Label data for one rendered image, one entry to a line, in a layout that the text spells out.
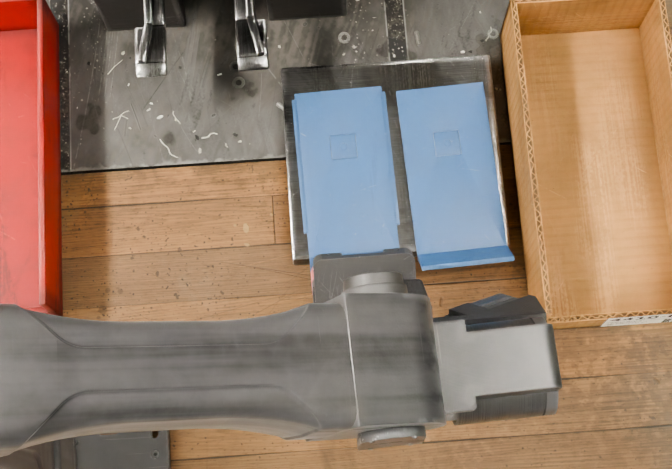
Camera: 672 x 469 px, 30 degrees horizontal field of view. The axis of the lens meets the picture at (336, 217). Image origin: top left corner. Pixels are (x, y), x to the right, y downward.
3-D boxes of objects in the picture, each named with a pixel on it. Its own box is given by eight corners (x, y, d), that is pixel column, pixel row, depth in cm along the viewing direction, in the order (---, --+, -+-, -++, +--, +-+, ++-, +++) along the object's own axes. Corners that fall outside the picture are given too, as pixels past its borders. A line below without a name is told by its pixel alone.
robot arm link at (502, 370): (528, 296, 77) (561, 250, 65) (550, 437, 74) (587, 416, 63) (340, 316, 76) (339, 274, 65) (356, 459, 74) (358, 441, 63)
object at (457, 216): (420, 278, 97) (422, 270, 94) (395, 92, 101) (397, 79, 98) (509, 268, 97) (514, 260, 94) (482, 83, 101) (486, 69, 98)
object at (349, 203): (311, 281, 97) (310, 273, 94) (294, 95, 101) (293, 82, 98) (401, 273, 97) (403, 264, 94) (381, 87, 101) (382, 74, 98)
